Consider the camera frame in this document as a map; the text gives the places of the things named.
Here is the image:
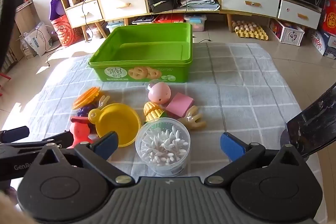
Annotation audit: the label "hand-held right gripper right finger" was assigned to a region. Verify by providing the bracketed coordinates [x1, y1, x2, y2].
[205, 132, 310, 186]

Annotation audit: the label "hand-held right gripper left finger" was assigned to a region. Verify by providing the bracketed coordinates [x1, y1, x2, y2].
[29, 132, 135, 186]

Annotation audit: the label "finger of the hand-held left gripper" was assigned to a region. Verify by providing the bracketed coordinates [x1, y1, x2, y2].
[42, 131, 74, 145]
[0, 126, 30, 144]

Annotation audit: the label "red figure toy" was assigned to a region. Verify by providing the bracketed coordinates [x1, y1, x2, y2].
[66, 116, 94, 149]

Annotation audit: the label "yellow toy pot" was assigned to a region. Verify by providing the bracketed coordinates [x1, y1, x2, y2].
[88, 103, 142, 147]

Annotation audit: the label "purple toy grapes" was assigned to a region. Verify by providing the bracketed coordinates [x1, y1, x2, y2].
[76, 106, 93, 117]

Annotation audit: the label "orange toy slice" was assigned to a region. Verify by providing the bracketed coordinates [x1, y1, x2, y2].
[73, 86, 102, 110]

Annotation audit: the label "beige starfish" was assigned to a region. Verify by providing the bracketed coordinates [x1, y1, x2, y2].
[181, 106, 207, 130]

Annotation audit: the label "clear cotton swab jar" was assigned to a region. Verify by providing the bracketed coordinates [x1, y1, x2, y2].
[135, 117, 191, 177]

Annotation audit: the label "pink block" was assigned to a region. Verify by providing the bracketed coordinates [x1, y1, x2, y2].
[165, 93, 195, 118]

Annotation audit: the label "pink pig toy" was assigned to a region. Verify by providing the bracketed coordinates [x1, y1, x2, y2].
[146, 82, 173, 105]

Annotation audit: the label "green plastic box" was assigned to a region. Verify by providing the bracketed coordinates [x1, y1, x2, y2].
[88, 23, 194, 83]

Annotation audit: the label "person's left hand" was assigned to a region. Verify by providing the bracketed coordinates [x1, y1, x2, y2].
[0, 186, 34, 224]

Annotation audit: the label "grey checked tablecloth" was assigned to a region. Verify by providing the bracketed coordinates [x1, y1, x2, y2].
[16, 43, 328, 224]

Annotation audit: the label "beige pronged toy piece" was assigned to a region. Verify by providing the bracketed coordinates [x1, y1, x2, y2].
[98, 95, 111, 110]

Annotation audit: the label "white sack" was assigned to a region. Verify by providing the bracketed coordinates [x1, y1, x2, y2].
[23, 22, 53, 56]

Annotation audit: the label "red printed bag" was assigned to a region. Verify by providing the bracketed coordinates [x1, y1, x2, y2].
[51, 17, 76, 47]

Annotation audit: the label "clear storage box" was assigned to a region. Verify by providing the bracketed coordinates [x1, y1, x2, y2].
[183, 14, 207, 32]
[106, 19, 124, 33]

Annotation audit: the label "yellow egg tray with eggs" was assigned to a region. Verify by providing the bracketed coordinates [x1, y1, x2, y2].
[232, 20, 269, 41]

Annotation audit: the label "white drawer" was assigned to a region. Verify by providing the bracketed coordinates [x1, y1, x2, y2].
[99, 0, 148, 21]
[278, 0, 322, 29]
[65, 2, 103, 28]
[220, 0, 280, 18]

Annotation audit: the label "white box with red print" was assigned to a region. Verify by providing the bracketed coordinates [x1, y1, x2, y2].
[269, 18, 305, 43]

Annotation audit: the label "purple plastic stool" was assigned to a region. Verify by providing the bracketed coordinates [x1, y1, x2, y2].
[49, 0, 67, 20]

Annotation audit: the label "wooden bookshelf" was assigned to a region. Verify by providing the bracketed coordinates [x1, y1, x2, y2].
[14, 0, 35, 31]

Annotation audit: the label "red flat box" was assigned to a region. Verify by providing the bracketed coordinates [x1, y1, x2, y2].
[153, 13, 185, 24]

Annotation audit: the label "blue and white carton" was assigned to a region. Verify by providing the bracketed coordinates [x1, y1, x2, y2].
[311, 29, 336, 60]

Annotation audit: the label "pile of folded papers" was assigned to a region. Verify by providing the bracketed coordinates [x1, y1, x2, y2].
[181, 0, 220, 11]

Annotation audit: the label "black bag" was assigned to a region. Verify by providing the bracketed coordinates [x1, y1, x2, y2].
[148, 0, 178, 14]

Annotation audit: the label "red gift box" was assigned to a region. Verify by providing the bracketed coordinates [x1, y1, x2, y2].
[322, 0, 336, 36]

